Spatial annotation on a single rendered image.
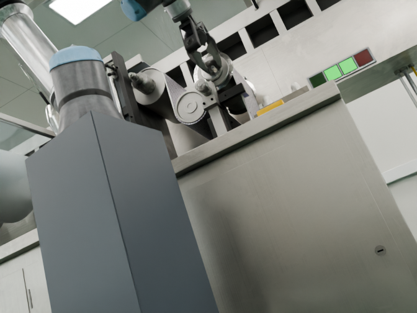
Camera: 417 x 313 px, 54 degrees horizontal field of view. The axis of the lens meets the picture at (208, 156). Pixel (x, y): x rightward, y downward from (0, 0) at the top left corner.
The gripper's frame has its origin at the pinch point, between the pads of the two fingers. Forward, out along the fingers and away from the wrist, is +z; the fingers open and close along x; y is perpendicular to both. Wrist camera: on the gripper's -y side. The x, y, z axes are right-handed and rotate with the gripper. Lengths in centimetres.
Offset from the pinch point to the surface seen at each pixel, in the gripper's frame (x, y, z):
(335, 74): -35, 19, 32
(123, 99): 32.4, -1.1, -6.5
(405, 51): -60, 17, 36
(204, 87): 4.0, -8.6, 1.3
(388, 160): -56, 174, 207
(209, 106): 5.3, -11.5, 6.7
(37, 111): 214, 223, 23
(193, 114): 13.4, -4.3, 9.6
